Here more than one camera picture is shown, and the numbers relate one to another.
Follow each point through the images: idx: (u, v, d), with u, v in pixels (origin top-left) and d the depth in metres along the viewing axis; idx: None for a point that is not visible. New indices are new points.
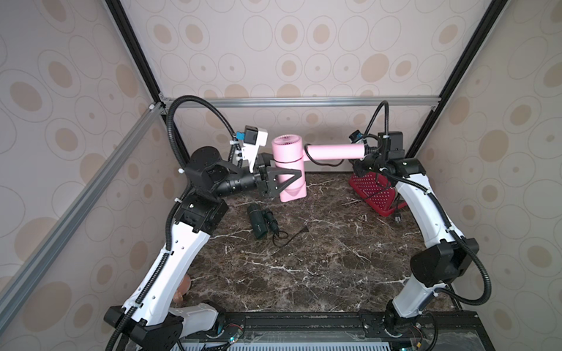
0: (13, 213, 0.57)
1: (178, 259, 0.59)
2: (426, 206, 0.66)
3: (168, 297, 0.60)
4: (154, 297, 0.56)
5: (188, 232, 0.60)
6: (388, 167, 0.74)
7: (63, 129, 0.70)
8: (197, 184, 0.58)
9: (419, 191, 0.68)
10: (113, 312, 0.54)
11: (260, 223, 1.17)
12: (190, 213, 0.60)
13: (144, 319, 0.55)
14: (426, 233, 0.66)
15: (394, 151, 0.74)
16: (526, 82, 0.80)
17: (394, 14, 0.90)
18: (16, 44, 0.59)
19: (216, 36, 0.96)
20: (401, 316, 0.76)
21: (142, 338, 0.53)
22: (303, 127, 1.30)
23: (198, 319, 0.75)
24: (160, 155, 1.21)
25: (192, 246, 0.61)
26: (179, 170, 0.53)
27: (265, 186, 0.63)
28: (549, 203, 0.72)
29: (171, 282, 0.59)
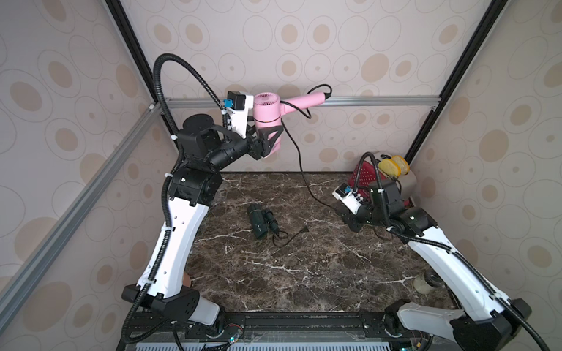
0: (13, 213, 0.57)
1: (181, 233, 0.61)
2: (458, 269, 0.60)
3: (179, 270, 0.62)
4: (166, 271, 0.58)
5: (185, 207, 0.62)
6: (395, 224, 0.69)
7: (63, 129, 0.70)
8: (190, 151, 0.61)
9: (442, 251, 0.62)
10: (129, 292, 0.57)
11: (260, 223, 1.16)
12: (184, 186, 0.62)
13: (160, 292, 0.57)
14: (467, 303, 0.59)
15: (393, 202, 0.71)
16: (526, 82, 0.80)
17: (394, 14, 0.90)
18: (16, 43, 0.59)
19: (216, 36, 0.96)
20: (405, 326, 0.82)
21: (163, 309, 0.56)
22: (303, 127, 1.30)
23: (205, 311, 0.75)
24: (161, 155, 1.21)
25: (193, 219, 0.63)
26: (173, 136, 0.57)
27: (260, 148, 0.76)
28: (550, 203, 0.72)
29: (179, 256, 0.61)
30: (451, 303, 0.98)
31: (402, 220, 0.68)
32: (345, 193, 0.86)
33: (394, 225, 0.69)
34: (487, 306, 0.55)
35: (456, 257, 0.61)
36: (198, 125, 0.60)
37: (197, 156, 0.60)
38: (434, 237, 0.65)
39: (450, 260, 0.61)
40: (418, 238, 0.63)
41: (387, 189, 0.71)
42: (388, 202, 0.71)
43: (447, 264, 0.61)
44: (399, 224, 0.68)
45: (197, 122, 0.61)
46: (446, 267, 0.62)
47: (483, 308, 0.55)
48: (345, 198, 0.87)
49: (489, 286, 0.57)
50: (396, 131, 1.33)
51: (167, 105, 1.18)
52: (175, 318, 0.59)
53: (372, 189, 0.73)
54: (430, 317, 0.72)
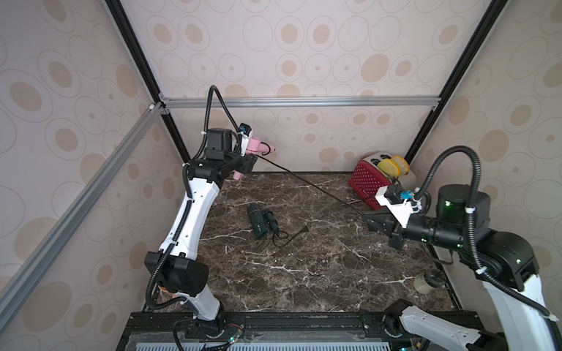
0: (13, 213, 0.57)
1: (200, 204, 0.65)
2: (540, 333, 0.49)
3: (197, 238, 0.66)
4: (187, 235, 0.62)
5: (204, 183, 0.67)
6: (488, 262, 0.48)
7: (63, 129, 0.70)
8: (211, 145, 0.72)
9: (533, 314, 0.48)
10: (152, 255, 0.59)
11: (260, 223, 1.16)
12: (200, 170, 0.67)
13: (183, 252, 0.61)
14: None
15: (480, 225, 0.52)
16: (526, 82, 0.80)
17: (394, 14, 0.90)
18: (16, 43, 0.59)
19: (216, 37, 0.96)
20: (407, 330, 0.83)
21: (186, 268, 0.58)
22: (303, 127, 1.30)
23: (207, 302, 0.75)
24: (161, 155, 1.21)
25: (210, 194, 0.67)
26: (207, 130, 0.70)
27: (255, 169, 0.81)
28: (550, 203, 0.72)
29: (198, 224, 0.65)
30: (451, 303, 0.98)
31: (497, 256, 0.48)
32: (404, 199, 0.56)
33: (488, 264, 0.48)
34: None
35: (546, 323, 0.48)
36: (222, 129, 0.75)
37: (217, 148, 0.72)
38: (530, 292, 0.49)
39: (536, 322, 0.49)
40: (515, 294, 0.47)
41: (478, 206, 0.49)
42: (476, 226, 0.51)
43: (529, 323, 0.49)
44: (494, 265, 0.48)
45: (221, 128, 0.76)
46: (524, 325, 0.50)
47: None
48: (396, 207, 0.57)
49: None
50: (396, 131, 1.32)
51: (167, 105, 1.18)
52: (194, 283, 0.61)
53: (448, 201, 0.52)
54: (442, 332, 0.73)
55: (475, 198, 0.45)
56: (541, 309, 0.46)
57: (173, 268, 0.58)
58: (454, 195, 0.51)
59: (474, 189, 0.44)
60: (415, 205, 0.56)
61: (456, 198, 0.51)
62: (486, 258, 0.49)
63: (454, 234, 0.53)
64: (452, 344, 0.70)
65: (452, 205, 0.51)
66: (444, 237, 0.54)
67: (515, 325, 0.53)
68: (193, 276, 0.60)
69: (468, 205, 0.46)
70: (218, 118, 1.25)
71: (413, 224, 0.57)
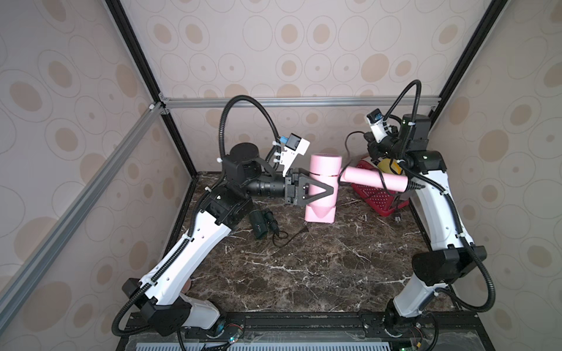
0: (13, 213, 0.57)
1: (198, 246, 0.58)
2: (441, 207, 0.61)
3: (181, 281, 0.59)
4: (169, 278, 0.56)
5: (211, 223, 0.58)
6: (405, 159, 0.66)
7: (62, 129, 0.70)
8: (229, 175, 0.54)
9: (435, 191, 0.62)
10: (129, 285, 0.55)
11: (260, 222, 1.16)
12: (216, 205, 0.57)
13: (155, 298, 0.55)
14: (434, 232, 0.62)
15: (417, 140, 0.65)
16: (526, 82, 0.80)
17: (394, 14, 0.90)
18: (16, 43, 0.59)
19: (216, 36, 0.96)
20: (401, 315, 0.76)
21: (149, 316, 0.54)
22: (303, 127, 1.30)
23: (203, 313, 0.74)
24: (162, 155, 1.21)
25: (214, 237, 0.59)
26: (217, 161, 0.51)
27: (293, 193, 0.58)
28: (550, 202, 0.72)
29: (186, 268, 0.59)
30: (451, 303, 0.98)
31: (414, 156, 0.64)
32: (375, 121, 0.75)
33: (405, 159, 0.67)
34: (448, 240, 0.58)
35: (445, 199, 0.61)
36: (242, 153, 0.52)
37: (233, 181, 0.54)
38: (437, 178, 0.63)
39: (436, 198, 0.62)
40: (419, 175, 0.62)
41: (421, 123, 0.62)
42: (412, 139, 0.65)
43: (432, 199, 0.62)
44: (409, 160, 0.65)
45: (244, 149, 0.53)
46: (431, 203, 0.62)
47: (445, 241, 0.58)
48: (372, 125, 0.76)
49: (460, 225, 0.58)
50: None
51: (168, 105, 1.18)
52: (159, 328, 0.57)
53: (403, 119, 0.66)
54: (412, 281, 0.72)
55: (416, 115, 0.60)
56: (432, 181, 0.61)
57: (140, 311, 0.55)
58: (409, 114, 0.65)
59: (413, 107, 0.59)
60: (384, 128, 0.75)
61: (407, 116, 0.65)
62: (406, 157, 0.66)
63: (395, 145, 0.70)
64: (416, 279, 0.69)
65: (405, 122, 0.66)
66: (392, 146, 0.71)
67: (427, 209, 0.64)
68: (162, 322, 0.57)
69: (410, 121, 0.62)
70: (218, 118, 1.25)
71: (383, 140, 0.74)
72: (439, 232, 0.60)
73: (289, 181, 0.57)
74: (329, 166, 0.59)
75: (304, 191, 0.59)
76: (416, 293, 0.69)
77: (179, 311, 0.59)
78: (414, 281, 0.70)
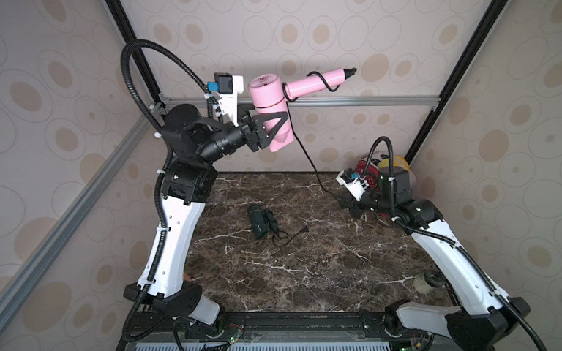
0: (14, 213, 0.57)
1: (178, 232, 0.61)
2: (459, 262, 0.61)
3: (178, 270, 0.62)
4: (165, 271, 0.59)
5: (179, 205, 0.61)
6: (399, 215, 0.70)
7: (63, 129, 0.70)
8: (178, 148, 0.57)
9: (446, 245, 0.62)
10: (130, 291, 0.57)
11: (260, 223, 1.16)
12: (177, 183, 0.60)
13: (161, 292, 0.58)
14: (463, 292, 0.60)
15: (402, 192, 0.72)
16: (526, 82, 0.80)
17: (394, 14, 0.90)
18: (16, 43, 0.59)
19: (216, 36, 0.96)
20: (404, 325, 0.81)
21: (164, 308, 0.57)
22: (303, 127, 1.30)
23: (205, 308, 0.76)
24: (162, 155, 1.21)
25: (188, 218, 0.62)
26: (156, 134, 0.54)
27: (255, 137, 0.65)
28: (550, 202, 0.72)
29: (178, 254, 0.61)
30: (451, 303, 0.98)
31: (407, 210, 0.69)
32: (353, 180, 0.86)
33: (399, 213, 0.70)
34: (486, 303, 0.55)
35: (459, 252, 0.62)
36: (180, 120, 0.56)
37: (186, 153, 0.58)
38: (441, 231, 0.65)
39: (451, 253, 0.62)
40: (421, 229, 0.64)
41: (398, 177, 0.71)
42: (397, 191, 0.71)
43: (446, 256, 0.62)
44: (404, 216, 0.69)
45: (182, 116, 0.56)
46: (446, 259, 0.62)
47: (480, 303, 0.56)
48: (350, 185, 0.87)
49: (489, 281, 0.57)
50: (396, 131, 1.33)
51: (168, 105, 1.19)
52: (178, 314, 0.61)
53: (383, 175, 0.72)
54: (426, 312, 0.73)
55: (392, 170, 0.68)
56: (443, 237, 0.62)
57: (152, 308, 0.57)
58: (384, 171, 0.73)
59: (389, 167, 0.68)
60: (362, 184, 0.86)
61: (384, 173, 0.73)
62: (399, 213, 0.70)
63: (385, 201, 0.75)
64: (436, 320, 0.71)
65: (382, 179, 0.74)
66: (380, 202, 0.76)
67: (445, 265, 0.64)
68: (177, 311, 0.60)
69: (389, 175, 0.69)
70: None
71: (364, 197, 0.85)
72: (470, 292, 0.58)
73: (244, 128, 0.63)
74: (268, 96, 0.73)
75: (264, 131, 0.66)
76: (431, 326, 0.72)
77: (190, 292, 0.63)
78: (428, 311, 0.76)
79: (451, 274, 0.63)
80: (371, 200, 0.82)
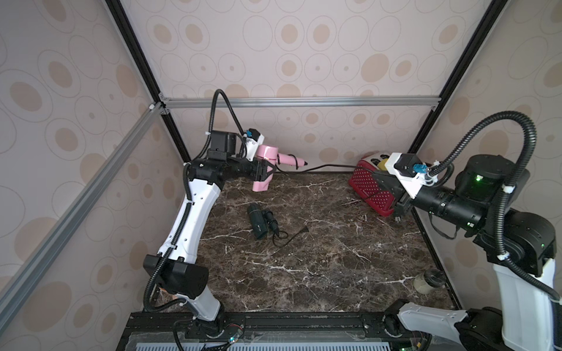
0: (14, 213, 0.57)
1: (201, 206, 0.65)
2: (542, 315, 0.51)
3: (197, 241, 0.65)
4: (186, 238, 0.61)
5: (203, 184, 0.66)
6: (511, 248, 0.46)
7: (63, 129, 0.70)
8: (216, 148, 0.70)
9: (542, 295, 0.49)
10: (151, 258, 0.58)
11: (260, 223, 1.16)
12: (201, 172, 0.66)
13: (181, 257, 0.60)
14: (520, 333, 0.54)
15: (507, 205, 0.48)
16: (526, 82, 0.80)
17: (394, 14, 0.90)
18: (15, 43, 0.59)
19: (216, 36, 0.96)
20: (407, 327, 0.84)
21: (184, 271, 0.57)
22: (303, 127, 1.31)
23: (208, 302, 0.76)
24: (162, 155, 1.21)
25: (210, 196, 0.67)
26: (207, 131, 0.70)
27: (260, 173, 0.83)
28: (551, 203, 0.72)
29: (198, 227, 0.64)
30: (451, 303, 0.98)
31: (523, 240, 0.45)
32: (415, 173, 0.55)
33: (510, 248, 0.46)
34: None
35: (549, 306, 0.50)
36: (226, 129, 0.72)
37: (221, 150, 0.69)
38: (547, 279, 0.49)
39: (542, 304, 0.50)
40: (531, 278, 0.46)
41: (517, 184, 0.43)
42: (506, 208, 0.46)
43: (535, 305, 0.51)
44: (516, 249, 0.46)
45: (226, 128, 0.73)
46: (531, 306, 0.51)
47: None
48: (408, 181, 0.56)
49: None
50: (396, 131, 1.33)
51: (167, 105, 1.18)
52: (192, 286, 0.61)
53: (480, 175, 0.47)
54: (432, 317, 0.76)
55: (517, 178, 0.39)
56: (551, 294, 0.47)
57: (171, 274, 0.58)
58: (490, 171, 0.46)
59: (519, 167, 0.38)
60: (428, 179, 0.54)
61: (492, 175, 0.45)
62: (508, 242, 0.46)
63: (469, 210, 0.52)
64: (443, 326, 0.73)
65: (482, 182, 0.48)
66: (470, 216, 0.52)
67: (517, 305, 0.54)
68: (192, 279, 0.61)
69: (506, 186, 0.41)
70: (218, 117, 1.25)
71: (426, 195, 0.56)
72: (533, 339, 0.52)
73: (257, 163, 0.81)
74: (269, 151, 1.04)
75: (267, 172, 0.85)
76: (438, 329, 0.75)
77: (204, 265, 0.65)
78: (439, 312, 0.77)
79: (515, 312, 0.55)
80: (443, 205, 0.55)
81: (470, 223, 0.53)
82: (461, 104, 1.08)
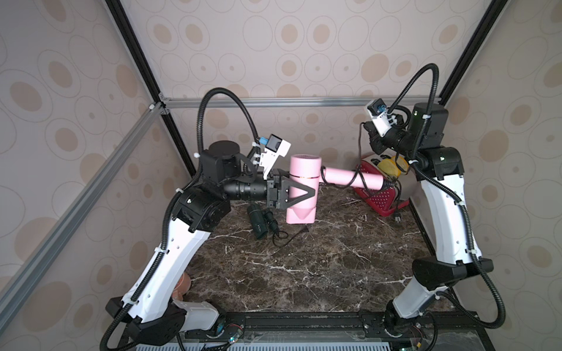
0: (13, 213, 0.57)
1: (173, 258, 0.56)
2: (454, 219, 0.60)
3: (166, 295, 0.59)
4: (149, 296, 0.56)
5: (184, 232, 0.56)
6: (420, 159, 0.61)
7: (63, 129, 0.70)
8: (208, 173, 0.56)
9: (449, 199, 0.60)
10: (113, 306, 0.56)
11: (260, 223, 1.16)
12: (187, 208, 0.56)
13: (140, 316, 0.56)
14: (441, 242, 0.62)
15: (431, 135, 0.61)
16: (526, 82, 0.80)
17: (394, 14, 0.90)
18: (15, 43, 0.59)
19: (216, 37, 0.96)
20: (401, 316, 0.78)
21: (136, 334, 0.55)
22: (303, 127, 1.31)
23: (201, 315, 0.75)
24: (162, 156, 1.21)
25: (189, 246, 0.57)
26: (195, 156, 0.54)
27: (275, 197, 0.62)
28: (550, 203, 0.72)
29: (167, 281, 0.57)
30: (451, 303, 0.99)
31: (430, 156, 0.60)
32: (378, 113, 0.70)
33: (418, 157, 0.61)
34: (457, 255, 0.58)
35: (459, 210, 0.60)
36: (222, 149, 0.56)
37: (213, 178, 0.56)
38: (453, 183, 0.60)
39: (451, 208, 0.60)
40: (432, 179, 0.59)
41: (435, 115, 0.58)
42: (426, 134, 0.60)
43: (446, 210, 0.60)
44: (423, 160, 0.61)
45: (225, 146, 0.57)
46: (443, 213, 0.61)
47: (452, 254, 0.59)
48: (376, 119, 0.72)
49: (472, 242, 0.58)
50: None
51: (168, 105, 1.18)
52: (153, 339, 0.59)
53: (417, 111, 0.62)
54: (411, 284, 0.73)
55: (430, 104, 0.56)
56: (451, 192, 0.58)
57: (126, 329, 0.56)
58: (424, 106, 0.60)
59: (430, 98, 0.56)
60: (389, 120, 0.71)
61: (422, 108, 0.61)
62: (420, 156, 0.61)
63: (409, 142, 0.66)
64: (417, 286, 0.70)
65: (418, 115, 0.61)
66: (403, 142, 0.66)
67: (437, 216, 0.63)
68: (154, 334, 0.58)
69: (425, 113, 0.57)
70: (218, 118, 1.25)
71: (388, 133, 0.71)
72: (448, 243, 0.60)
73: (271, 184, 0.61)
74: (306, 168, 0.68)
75: (285, 194, 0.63)
76: (416, 295, 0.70)
77: (171, 320, 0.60)
78: (414, 283, 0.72)
79: (437, 224, 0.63)
80: (394, 140, 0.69)
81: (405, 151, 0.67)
82: (461, 104, 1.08)
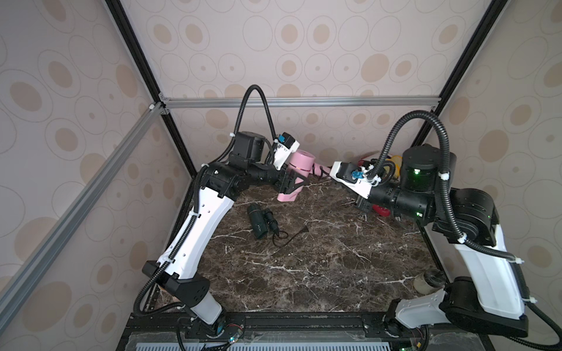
0: (13, 213, 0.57)
1: (206, 221, 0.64)
2: (507, 275, 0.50)
3: (197, 255, 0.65)
4: (185, 254, 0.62)
5: (214, 197, 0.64)
6: (465, 227, 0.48)
7: (62, 129, 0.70)
8: (239, 152, 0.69)
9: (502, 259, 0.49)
10: (149, 266, 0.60)
11: (260, 223, 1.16)
12: (215, 179, 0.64)
13: (176, 273, 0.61)
14: (493, 298, 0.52)
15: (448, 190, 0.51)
16: (526, 82, 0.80)
17: (394, 14, 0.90)
18: (15, 43, 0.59)
19: (216, 37, 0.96)
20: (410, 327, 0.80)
21: (175, 289, 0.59)
22: (303, 127, 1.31)
23: (209, 304, 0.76)
24: (161, 156, 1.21)
25: (219, 209, 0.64)
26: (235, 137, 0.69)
27: (282, 181, 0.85)
28: (549, 204, 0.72)
29: (199, 242, 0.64)
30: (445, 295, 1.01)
31: (471, 219, 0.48)
32: (356, 180, 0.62)
33: (465, 229, 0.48)
34: (519, 309, 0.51)
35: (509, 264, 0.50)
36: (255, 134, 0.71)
37: (242, 155, 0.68)
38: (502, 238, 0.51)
39: (503, 268, 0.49)
40: (492, 251, 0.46)
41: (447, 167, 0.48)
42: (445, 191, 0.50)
43: (499, 270, 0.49)
44: (471, 229, 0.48)
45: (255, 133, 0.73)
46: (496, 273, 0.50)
47: (515, 311, 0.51)
48: (358, 185, 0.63)
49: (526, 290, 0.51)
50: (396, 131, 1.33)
51: (168, 105, 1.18)
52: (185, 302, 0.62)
53: (417, 169, 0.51)
54: (422, 309, 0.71)
55: (448, 165, 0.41)
56: (508, 255, 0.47)
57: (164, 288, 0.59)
58: (424, 162, 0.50)
59: (443, 160, 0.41)
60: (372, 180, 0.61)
61: (426, 165, 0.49)
62: (462, 223, 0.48)
63: (418, 200, 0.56)
64: (435, 313, 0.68)
65: (421, 173, 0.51)
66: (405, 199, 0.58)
67: (484, 274, 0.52)
68: (186, 297, 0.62)
69: (442, 173, 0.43)
70: (218, 117, 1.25)
71: (379, 192, 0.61)
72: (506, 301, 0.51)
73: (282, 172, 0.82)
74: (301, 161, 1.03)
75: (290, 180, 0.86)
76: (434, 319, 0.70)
77: (200, 281, 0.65)
78: (429, 311, 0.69)
79: (484, 280, 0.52)
80: (386, 193, 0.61)
81: (418, 212, 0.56)
82: (461, 104, 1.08)
